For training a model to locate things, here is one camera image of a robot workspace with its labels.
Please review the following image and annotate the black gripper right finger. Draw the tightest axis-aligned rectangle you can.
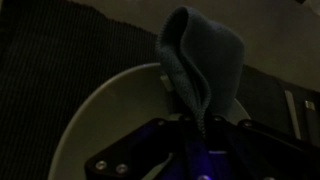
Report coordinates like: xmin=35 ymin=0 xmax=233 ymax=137
xmin=205 ymin=113 xmax=320 ymax=180

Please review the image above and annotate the silver fork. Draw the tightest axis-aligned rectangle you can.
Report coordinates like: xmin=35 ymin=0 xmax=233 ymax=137
xmin=283 ymin=89 xmax=303 ymax=141

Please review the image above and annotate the blue towel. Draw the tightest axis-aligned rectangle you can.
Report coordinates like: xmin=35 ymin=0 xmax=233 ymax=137
xmin=155 ymin=5 xmax=246 ymax=138

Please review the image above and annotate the dark woven placemat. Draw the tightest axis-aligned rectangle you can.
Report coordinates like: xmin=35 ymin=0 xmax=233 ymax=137
xmin=0 ymin=0 xmax=320 ymax=180

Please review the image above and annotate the white round plate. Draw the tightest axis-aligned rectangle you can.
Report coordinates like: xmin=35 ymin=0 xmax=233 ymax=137
xmin=48 ymin=62 xmax=252 ymax=180

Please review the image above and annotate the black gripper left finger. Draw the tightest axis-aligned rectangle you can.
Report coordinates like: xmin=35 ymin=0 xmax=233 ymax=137
xmin=85 ymin=114 xmax=202 ymax=180

